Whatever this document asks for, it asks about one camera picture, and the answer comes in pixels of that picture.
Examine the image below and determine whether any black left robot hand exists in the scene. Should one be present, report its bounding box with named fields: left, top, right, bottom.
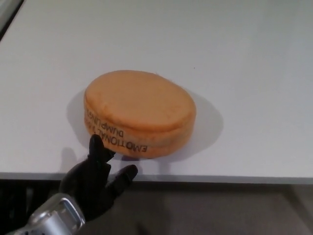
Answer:
left=58, top=134, right=139, bottom=221

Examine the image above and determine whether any dark table leg frame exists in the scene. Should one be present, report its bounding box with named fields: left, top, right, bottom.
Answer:
left=0, top=179, right=63, bottom=228

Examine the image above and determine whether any orange soft plush plate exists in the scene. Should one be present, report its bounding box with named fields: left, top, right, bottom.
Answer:
left=83, top=70, right=198, bottom=160

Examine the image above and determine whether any dark edged neighbouring table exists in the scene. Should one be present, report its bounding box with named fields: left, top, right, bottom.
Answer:
left=0, top=0, right=25, bottom=42

